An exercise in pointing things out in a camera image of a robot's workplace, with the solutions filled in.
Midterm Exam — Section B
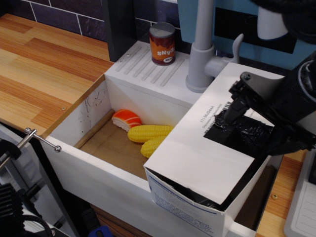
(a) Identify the orange salmon sushi toy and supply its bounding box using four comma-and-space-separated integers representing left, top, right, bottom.
112, 109, 142, 132

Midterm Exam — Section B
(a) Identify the metal clamp with black handle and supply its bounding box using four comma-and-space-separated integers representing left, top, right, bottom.
0, 128, 62, 170

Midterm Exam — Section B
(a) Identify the lower yellow toy corn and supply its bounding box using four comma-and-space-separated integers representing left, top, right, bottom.
140, 136, 167, 158

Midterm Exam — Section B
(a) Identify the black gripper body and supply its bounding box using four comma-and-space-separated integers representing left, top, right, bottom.
229, 53, 316, 156

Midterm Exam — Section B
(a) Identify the grey toy faucet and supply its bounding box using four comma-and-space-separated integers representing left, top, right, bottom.
186, 0, 244, 93

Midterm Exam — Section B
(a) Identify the light blue panel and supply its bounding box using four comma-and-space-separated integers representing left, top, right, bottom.
177, 0, 316, 71

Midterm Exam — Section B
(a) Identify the white toy stove edge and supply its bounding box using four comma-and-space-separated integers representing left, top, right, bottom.
284, 150, 316, 237

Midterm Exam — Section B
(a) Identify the blue clamp handle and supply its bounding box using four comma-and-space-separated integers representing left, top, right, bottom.
88, 226, 113, 237

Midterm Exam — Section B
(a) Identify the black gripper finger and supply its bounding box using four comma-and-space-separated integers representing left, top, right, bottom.
224, 97, 249, 124

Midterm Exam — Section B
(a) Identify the upper yellow toy corn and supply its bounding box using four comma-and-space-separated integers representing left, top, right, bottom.
127, 125, 174, 143

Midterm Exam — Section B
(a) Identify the brown toy beans can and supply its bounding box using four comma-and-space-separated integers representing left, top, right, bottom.
149, 22, 175, 66

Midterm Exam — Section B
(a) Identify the white cardboard box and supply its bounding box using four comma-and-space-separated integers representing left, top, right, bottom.
144, 63, 280, 237

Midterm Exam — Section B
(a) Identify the dark grey vertical post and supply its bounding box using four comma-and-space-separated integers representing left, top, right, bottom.
102, 0, 137, 62

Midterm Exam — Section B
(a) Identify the yellow toy corn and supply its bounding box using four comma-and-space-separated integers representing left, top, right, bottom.
140, 136, 167, 158
127, 125, 174, 143

